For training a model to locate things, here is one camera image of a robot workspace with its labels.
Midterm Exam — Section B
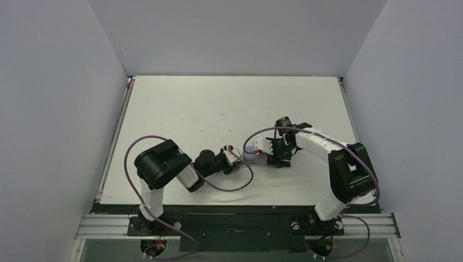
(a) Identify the lavender umbrella case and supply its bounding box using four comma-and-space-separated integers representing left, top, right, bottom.
242, 146, 268, 166

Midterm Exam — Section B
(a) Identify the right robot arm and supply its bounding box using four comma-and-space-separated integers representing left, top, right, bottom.
264, 117, 378, 221

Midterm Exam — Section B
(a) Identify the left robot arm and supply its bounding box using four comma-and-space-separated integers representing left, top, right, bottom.
134, 139, 241, 222

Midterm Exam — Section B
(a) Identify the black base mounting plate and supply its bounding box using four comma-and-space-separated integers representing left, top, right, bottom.
90, 202, 381, 253

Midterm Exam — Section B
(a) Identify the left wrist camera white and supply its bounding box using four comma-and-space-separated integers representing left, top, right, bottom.
223, 145, 241, 166

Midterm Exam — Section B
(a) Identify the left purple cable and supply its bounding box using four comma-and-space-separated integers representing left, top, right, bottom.
124, 135, 254, 261

